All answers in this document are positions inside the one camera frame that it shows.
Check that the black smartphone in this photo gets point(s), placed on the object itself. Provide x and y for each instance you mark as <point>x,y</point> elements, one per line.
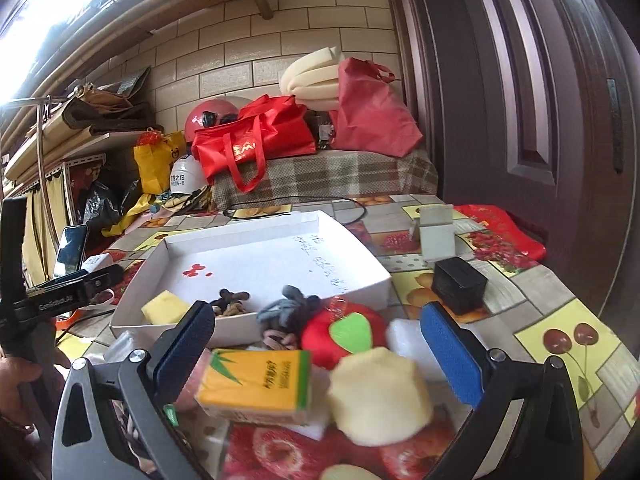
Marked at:
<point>70,250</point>

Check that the red apple plush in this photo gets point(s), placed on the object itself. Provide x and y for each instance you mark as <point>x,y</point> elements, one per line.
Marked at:
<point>320,335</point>

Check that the person's left hand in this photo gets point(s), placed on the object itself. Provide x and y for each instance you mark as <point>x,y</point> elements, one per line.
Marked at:
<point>15,375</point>

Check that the yellow curtain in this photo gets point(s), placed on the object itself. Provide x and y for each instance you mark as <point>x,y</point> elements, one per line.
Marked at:
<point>35,220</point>

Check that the yellow cloth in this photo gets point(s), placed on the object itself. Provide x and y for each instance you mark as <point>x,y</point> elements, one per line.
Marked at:
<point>130,215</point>

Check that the dark brown small toy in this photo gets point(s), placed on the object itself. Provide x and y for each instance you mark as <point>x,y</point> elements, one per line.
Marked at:
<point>230,305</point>

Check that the cream round foam pad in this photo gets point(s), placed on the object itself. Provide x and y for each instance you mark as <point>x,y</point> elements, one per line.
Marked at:
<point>375,400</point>

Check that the black plastic bag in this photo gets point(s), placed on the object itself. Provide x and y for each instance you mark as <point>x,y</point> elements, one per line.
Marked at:
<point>100,205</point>

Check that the brown bags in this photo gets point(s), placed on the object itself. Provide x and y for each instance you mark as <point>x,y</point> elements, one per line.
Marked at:
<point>100,110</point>

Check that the red embroidered pouch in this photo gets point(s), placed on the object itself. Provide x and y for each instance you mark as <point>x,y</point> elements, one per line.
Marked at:
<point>505,235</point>

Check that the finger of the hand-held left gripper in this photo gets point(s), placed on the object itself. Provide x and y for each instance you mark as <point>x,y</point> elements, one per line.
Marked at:
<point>105,277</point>

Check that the grey phone stand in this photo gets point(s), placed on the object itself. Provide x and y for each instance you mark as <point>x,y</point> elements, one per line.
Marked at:
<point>437,240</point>

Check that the dark brown door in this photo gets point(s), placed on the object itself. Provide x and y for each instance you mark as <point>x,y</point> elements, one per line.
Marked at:
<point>500,110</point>

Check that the red nonwoven bag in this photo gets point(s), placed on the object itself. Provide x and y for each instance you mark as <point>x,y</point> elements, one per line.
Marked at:
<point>370,110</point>

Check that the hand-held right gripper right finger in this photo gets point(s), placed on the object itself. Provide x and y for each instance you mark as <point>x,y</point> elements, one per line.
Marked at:
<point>450,355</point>

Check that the white shallow cardboard box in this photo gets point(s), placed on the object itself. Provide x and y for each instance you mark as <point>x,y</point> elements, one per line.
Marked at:
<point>260,255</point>

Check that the yellow sponge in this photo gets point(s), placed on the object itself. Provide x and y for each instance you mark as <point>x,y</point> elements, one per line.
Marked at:
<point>162,307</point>

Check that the yellow green tissue packet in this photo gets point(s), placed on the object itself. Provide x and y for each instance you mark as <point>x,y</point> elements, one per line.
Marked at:
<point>255,380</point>

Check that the small white box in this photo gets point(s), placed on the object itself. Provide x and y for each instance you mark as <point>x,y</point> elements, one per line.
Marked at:
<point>97,261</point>

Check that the pink helmet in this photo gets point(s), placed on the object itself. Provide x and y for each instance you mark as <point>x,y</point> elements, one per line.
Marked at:
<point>200,120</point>

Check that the plaid cloth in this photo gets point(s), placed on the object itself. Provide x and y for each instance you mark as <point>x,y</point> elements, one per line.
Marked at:
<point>325,175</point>

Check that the yellow bag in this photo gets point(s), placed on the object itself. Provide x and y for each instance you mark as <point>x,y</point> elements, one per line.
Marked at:
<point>152,165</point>

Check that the red tote bag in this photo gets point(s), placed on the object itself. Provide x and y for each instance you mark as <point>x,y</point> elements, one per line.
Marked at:
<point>270,130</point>

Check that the cream foam roll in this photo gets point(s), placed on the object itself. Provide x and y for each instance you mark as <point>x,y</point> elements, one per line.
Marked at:
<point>310,80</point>

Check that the white plastic packet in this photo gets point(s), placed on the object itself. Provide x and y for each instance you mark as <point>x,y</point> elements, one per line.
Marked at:
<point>407,340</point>

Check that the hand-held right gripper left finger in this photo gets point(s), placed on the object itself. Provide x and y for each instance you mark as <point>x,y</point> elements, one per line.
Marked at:
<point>185,347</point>

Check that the white helmet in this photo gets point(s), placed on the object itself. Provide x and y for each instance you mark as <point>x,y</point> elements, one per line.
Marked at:
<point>187,175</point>

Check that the blue grey knit scrunchie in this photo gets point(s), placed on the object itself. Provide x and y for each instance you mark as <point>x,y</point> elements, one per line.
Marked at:
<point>287,307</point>

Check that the small black box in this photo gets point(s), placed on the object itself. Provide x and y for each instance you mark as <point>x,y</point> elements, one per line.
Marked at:
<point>460,285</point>

